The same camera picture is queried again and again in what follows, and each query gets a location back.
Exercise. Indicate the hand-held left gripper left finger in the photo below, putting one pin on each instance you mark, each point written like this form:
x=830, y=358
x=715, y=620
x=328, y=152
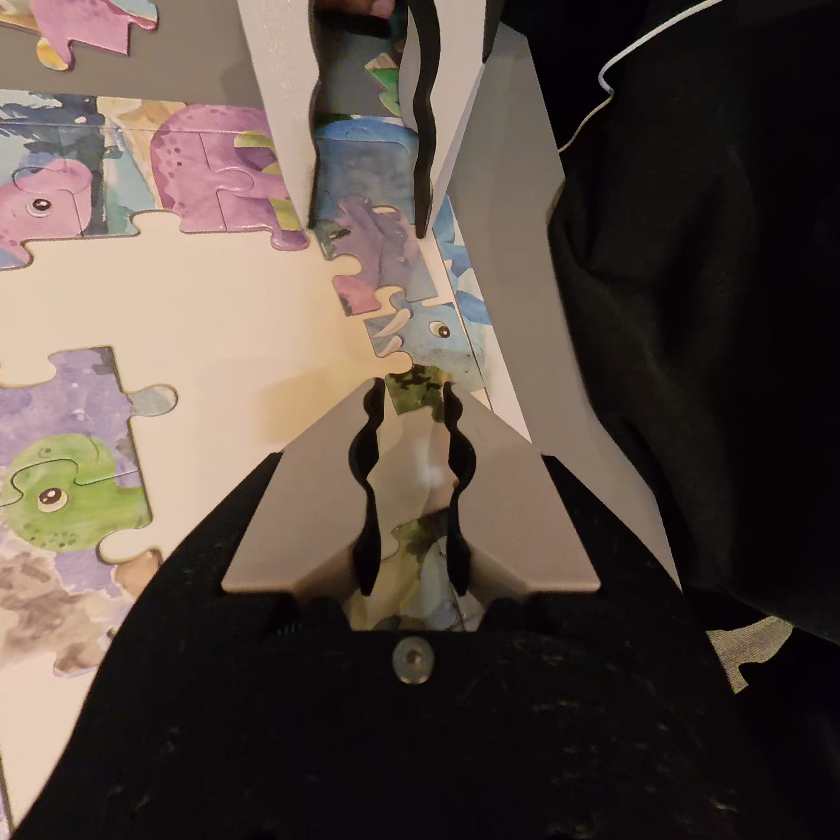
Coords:
x=295, y=525

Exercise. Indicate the green dinosaur brown puzzle piece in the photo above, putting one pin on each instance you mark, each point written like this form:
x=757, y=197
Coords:
x=387, y=85

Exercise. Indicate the pink dinosaur head puzzle piece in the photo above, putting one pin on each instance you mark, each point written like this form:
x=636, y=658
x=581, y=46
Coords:
x=52, y=203

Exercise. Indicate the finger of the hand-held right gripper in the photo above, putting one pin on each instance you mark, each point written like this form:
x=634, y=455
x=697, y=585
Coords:
x=282, y=65
x=459, y=39

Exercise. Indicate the purple dinosaur body puzzle piece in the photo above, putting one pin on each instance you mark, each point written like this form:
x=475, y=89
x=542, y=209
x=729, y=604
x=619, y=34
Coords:
x=177, y=170

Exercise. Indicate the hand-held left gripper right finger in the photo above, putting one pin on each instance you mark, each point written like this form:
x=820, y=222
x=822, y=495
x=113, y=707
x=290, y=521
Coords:
x=525, y=525

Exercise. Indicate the dinosaur puzzle tray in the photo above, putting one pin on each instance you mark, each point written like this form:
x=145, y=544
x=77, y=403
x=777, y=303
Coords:
x=262, y=328

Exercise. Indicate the blue dinosaur body puzzle piece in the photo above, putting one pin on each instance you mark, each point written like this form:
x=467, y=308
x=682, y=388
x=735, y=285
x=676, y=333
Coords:
x=367, y=164

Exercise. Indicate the purple blue green puzzle piece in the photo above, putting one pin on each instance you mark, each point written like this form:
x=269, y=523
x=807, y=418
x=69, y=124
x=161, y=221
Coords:
x=243, y=197

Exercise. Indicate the blue triceratops head puzzle piece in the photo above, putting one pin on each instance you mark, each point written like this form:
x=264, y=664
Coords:
x=433, y=331

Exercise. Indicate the person's right hand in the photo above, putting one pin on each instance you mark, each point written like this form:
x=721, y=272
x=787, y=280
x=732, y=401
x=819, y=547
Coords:
x=354, y=6

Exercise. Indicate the pastel purple pink puzzle piece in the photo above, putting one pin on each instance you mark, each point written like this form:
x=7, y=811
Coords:
x=387, y=256

